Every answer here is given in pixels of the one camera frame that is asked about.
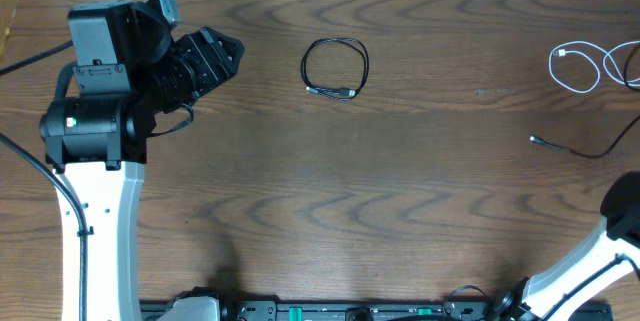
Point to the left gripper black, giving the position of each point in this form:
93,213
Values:
206,57

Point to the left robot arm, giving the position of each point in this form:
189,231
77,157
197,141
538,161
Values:
128,68

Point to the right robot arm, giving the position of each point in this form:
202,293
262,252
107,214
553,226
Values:
608,253

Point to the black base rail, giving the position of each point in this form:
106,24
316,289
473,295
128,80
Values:
208,304

